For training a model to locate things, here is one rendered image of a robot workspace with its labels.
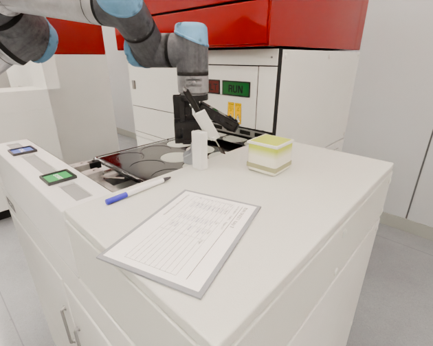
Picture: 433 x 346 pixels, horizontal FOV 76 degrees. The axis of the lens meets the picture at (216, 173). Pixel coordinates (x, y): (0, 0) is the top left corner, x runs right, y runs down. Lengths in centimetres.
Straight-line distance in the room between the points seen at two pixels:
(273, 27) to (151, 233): 64
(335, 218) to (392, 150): 188
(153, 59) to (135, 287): 50
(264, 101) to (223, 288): 67
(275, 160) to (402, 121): 177
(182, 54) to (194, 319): 53
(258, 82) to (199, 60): 29
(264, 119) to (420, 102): 150
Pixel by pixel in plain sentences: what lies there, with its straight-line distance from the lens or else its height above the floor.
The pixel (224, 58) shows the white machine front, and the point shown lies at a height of 119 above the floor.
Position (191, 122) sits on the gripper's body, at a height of 105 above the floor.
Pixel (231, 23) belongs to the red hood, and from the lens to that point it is 91.
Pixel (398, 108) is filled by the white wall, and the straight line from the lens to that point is 228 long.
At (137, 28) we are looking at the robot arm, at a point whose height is 125.
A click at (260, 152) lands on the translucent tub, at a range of 59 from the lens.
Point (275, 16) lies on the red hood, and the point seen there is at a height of 130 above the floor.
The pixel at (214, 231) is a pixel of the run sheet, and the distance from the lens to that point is 40.
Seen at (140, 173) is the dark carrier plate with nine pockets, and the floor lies 90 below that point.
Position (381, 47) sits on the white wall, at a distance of 230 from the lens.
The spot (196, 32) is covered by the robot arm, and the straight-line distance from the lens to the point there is 67.
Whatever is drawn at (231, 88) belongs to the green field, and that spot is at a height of 110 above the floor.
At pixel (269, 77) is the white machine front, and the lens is 88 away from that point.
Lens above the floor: 120
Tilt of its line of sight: 23 degrees down
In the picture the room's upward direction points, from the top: straight up
